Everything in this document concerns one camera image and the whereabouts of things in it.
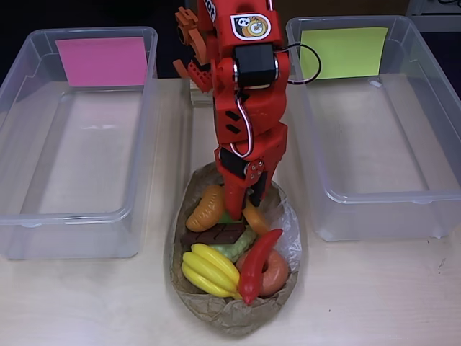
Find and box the orange toy waffle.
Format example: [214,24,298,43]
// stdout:
[241,198,271,237]

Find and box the orange toy croissant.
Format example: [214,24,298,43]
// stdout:
[185,184,226,233]

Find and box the light green toy lettuce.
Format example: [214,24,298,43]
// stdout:
[210,229,257,263]

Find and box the red toy chili pepper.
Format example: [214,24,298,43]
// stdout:
[238,229,285,306]

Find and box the yellow toy banana bunch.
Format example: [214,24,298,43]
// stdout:
[181,243,243,300]

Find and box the clear plastic bin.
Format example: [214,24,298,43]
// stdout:
[285,14,461,242]
[0,25,159,260]

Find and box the yellow sticky note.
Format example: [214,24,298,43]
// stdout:
[300,27,389,81]

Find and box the pink sticky note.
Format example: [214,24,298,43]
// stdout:
[54,37,149,87]

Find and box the brown toy chocolate bar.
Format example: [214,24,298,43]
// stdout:
[179,222,246,247]

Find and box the brown toy donut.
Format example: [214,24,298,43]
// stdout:
[236,248,290,298]

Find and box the crumpled brown paper bag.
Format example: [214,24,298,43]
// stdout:
[164,161,307,338]

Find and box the orange table clamp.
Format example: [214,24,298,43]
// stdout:
[172,6,217,97]

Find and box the looped servo cable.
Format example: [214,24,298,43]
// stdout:
[282,42,322,87]

